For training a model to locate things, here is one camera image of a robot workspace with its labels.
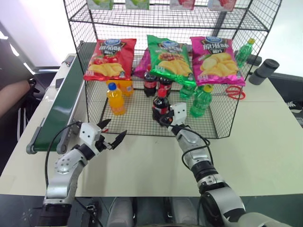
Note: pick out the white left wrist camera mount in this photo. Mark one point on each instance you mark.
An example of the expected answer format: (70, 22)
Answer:
(88, 132)

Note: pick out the small grey control box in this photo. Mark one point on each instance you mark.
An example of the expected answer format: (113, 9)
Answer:
(68, 60)

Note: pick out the orange soda bottle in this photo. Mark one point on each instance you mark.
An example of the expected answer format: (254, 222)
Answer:
(127, 88)
(116, 104)

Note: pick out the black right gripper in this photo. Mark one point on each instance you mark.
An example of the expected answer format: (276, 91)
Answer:
(169, 116)

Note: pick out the red potato chips bag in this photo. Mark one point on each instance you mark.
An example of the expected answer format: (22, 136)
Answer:
(111, 61)

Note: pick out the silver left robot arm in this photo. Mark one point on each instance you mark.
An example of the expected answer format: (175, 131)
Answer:
(64, 170)

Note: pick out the green drink carton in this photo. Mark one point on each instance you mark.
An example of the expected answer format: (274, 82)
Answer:
(99, 3)
(137, 3)

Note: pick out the black fabric object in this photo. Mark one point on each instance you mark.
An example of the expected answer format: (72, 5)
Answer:
(287, 89)

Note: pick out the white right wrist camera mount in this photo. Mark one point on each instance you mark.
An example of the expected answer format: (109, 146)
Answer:
(180, 111)

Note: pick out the bystander bare forearm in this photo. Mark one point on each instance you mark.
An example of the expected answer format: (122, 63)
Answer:
(11, 93)

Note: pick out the green soda bottle yellow cap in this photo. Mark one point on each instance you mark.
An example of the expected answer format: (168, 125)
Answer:
(200, 104)
(243, 53)
(185, 92)

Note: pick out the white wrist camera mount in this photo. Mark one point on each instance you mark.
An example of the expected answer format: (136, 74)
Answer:
(88, 132)
(180, 111)

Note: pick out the green conveyor belt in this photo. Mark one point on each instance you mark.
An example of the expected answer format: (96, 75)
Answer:
(64, 101)

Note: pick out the pink potato chips bag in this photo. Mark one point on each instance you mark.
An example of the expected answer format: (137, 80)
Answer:
(217, 63)

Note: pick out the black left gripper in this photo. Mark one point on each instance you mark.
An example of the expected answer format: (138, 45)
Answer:
(102, 144)

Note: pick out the dark rounded shape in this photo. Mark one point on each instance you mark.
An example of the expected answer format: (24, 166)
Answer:
(120, 211)

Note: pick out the cola bottle red cap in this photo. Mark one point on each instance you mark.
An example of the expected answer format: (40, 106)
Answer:
(161, 103)
(165, 85)
(150, 82)

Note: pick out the grey cylindrical roller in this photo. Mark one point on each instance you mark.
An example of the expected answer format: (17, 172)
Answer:
(262, 71)

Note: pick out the green potato chips bag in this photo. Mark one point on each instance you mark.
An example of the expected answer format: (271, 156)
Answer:
(170, 61)

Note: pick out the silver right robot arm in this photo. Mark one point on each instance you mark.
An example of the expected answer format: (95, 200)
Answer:
(189, 142)

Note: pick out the black white striped trousers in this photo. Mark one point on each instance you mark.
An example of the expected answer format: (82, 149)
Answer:
(22, 118)

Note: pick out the magenta snack bag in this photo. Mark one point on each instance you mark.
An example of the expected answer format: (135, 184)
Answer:
(141, 66)

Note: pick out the red drink carton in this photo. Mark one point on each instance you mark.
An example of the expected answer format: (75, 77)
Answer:
(182, 3)
(221, 4)

